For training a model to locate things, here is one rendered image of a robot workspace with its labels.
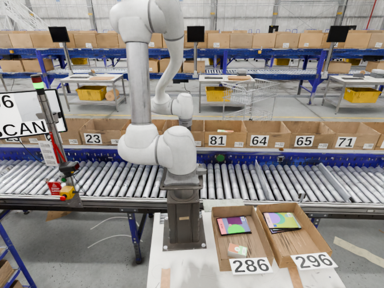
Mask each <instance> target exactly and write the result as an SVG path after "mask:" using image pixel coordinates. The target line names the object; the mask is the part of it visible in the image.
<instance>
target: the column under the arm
mask: <svg viewBox="0 0 384 288"><path fill-rule="evenodd" d="M199 206H200V201H199V193H198V190H193V194H192V196H191V197H190V198H187V199H179V198H177V197H176V196H175V194H174V190H168V191H167V216H168V217H164V227H163V247H162V251H177V250H195V249H206V248H207V246H206V238H205V230H204V225H203V218H202V215H200V214H199Z"/></svg>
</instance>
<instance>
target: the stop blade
mask: <svg viewBox="0 0 384 288"><path fill-rule="evenodd" d="M254 168H255V170H256V173H257V176H258V179H259V181H260V184H261V186H262V190H263V192H264V195H265V197H266V200H267V201H268V198H269V190H268V188H267V185H266V182H265V180H264V177H263V175H262V173H261V170H260V168H259V165H258V162H257V160H255V167H254Z"/></svg>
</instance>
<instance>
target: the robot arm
mask: <svg viewBox="0 0 384 288"><path fill-rule="evenodd" d="M109 18H110V24H111V26H112V28H113V29H114V31H115V32H116V33H118V34H120V35H121V37H122V40H123V42H124V43H125V44H126V57H127V73H128V79H129V95H130V111H131V124H129V126H128V127H127V129H126V134H124V135H123V136H122V137H121V138H120V140H119V142H118V154H119V155H120V157H121V158H122V159H124V160H126V161H128V162H130V163H134V164H138V165H161V166H164V167H166V168H167V174H166V179H165V181H164V186H172V185H194V186H198V185H199V179H198V176H199V175H205V174H207V171H206V169H203V168H199V164H198V163H196V162H197V151H196V145H195V140H194V138H193V135H192V133H191V132H190V131H191V126H192V116H193V109H194V107H193V98H192V96H191V95H190V94H188V93H180V94H179V96H178V97H177V99H171V98H170V97H169V95H168V94H166V93H165V88H166V87H167V85H168V84H169V83H170V81H171V80H172V79H173V78H174V76H175V75H176V73H177V72H178V71H179V69H180V67H181V64H182V61H183V43H184V21H183V14H182V9H181V6H180V3H179V0H126V1H122V2H120V3H118V4H116V5H114V6H113V7H112V8H111V10H110V14H109ZM152 33H161V34H163V38H164V40H165V43H166V45H167V48H168V50H169V53H170V63H169V65H168V67H167V69H166V70H165V72H164V73H163V75H162V76H161V78H160V80H159V82H158V83H157V86H156V89H155V97H154V98H152V99H151V98H150V74H149V51H148V44H149V43H150V41H151V36H152ZM151 112H153V113H156V114H160V115H176V116H178V117H179V118H178V119H179V126H173V127H171V128H169V129H167V130H166V131H165V132H164V134H163V135H159V134H158V130H157V127H156V126H155V125H154V124H153V123H152V122H151Z"/></svg>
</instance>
